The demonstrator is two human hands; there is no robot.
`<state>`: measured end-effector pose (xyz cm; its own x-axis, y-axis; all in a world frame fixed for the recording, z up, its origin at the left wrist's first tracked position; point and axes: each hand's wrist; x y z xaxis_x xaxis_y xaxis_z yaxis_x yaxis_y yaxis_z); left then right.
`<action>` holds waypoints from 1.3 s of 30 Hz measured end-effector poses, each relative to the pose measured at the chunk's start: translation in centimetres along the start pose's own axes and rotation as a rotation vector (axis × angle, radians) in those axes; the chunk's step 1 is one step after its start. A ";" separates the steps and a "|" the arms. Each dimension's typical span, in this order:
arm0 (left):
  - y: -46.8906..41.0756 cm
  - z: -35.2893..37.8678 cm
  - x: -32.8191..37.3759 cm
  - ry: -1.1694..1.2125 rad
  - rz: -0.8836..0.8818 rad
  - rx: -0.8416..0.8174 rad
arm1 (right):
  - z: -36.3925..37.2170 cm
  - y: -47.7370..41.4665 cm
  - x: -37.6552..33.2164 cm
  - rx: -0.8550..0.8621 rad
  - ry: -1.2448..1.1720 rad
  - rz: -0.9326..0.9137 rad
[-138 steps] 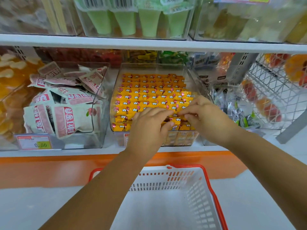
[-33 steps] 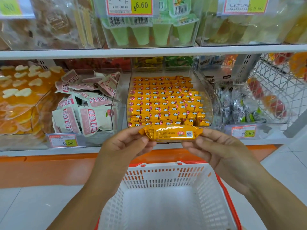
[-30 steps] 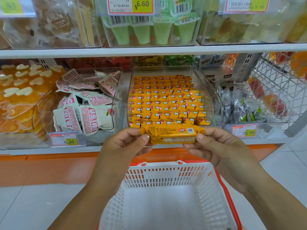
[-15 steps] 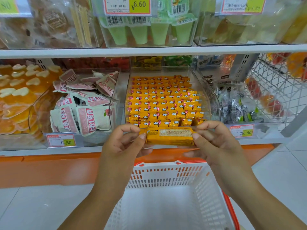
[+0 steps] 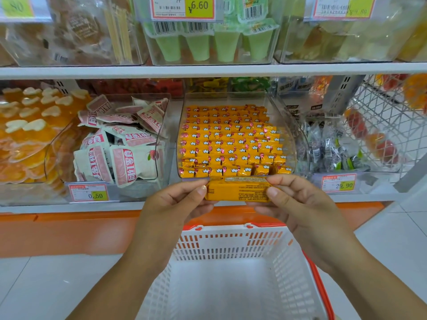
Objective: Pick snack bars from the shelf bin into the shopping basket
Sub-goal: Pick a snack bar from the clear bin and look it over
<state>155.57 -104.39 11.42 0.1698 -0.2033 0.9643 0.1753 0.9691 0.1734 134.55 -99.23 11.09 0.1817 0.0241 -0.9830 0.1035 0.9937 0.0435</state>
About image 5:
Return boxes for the clear bin of yellow candies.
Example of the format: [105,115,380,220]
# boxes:
[176,92,298,180]

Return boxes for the person's left hand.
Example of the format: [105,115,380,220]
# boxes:
[128,179,218,268]

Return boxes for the clear bin of yellow jellies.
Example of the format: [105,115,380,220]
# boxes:
[396,10,427,62]

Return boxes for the person's right hand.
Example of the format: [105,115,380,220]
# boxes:
[246,174,363,274]

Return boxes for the pile of pale jelly packets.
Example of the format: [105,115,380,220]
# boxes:
[282,10,411,62]

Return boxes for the rows of yellow wrapped candies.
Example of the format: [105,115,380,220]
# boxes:
[178,104,294,179]

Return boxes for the clear bin of orange jellies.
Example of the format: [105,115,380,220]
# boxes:
[0,87,92,207]

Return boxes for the pile of clear brown snack packets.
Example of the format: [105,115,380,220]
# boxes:
[0,0,141,65]

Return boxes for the pile of yellow snack packets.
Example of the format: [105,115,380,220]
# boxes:
[187,78,230,94]

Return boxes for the red yellow price tag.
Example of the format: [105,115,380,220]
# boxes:
[68,183,110,204]
[321,173,357,194]
[312,0,377,20]
[150,0,216,20]

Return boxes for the orange shelf base panel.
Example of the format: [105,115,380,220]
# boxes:
[0,202,386,259]

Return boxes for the yellow candy bar packet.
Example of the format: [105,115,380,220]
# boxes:
[205,176,273,202]

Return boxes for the clear bin of pink packets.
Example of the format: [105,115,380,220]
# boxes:
[44,93,173,201]

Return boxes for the white orange-rimmed shopping basket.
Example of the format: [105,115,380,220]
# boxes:
[136,222,336,320]

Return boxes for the person's left forearm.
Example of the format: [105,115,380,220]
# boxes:
[66,251,175,320]

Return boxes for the pile of red orange packets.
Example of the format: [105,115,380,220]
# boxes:
[344,74,427,165]

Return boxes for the pile of green snack packets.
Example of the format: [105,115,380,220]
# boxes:
[231,77,271,94]

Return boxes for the pile of silver wrapped candies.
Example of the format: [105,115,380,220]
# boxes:
[298,118,371,173]

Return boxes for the white shelf board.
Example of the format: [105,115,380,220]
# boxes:
[0,62,427,80]
[0,192,404,215]

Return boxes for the pile of pink white packets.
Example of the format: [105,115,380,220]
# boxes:
[73,95,170,188]

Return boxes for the clear bin of silver candies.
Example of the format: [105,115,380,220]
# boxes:
[277,96,406,195]

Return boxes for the pile of orange jelly cups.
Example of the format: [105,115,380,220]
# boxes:
[0,87,91,184]

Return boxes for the white wire basket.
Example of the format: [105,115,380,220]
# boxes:
[344,74,427,175]

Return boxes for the green jelly cup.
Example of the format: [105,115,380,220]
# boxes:
[245,23,278,62]
[184,31,211,62]
[154,30,183,62]
[213,27,241,63]
[234,0,269,24]

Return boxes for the grey perforated shelf bracket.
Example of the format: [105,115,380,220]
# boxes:
[324,75,366,114]

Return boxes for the clear bin of pale jellies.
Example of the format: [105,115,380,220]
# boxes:
[274,0,427,64]

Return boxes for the clear bin of brown snacks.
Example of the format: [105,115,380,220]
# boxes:
[0,0,150,68]

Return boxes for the clear bin of green jellies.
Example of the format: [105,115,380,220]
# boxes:
[133,0,281,66]

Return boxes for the pile of red snack packets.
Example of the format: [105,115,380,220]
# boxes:
[85,79,185,98]

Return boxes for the person's right forearm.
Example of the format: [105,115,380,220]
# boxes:
[320,244,427,320]

